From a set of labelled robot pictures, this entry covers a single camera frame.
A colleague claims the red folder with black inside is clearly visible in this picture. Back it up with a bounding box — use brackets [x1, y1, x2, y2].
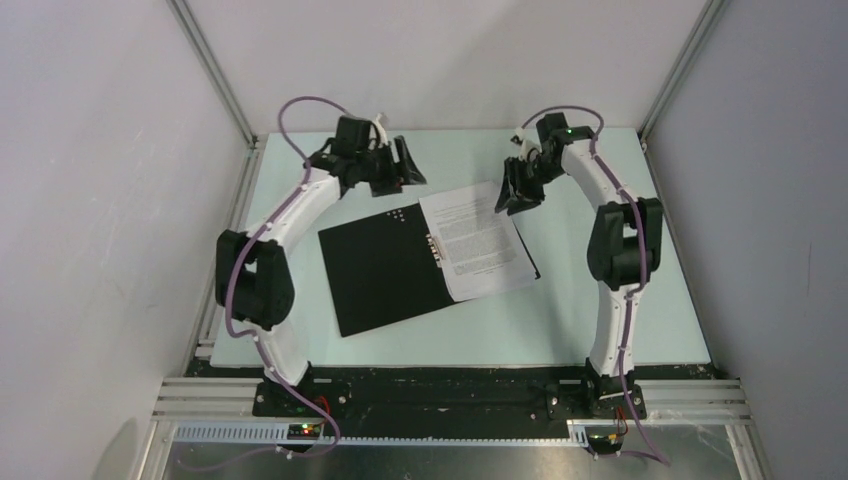
[317, 198, 541, 339]

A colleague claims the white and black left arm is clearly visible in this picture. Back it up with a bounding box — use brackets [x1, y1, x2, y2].
[215, 115, 426, 416]

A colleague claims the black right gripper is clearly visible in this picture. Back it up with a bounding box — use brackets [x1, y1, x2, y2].
[493, 156, 564, 217]

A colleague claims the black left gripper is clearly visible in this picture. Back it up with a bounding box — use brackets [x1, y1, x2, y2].
[357, 138, 427, 199]

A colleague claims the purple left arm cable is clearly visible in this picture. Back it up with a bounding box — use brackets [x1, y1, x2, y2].
[177, 95, 352, 473]

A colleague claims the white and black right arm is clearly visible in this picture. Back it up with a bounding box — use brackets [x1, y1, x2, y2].
[495, 106, 663, 418]

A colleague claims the white slotted cable duct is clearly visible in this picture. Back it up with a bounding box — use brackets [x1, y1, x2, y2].
[172, 421, 589, 448]

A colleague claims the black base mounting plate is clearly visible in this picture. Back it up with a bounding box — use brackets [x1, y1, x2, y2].
[252, 366, 647, 439]

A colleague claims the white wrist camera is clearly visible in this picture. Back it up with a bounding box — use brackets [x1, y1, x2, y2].
[372, 112, 389, 148]
[510, 127, 541, 162]

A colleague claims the aluminium frame rail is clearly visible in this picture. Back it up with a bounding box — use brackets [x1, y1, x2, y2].
[166, 0, 257, 148]

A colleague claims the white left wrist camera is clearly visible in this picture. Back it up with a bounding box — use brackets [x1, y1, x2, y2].
[372, 112, 389, 148]

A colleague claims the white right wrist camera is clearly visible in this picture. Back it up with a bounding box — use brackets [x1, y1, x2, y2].
[510, 127, 541, 162]

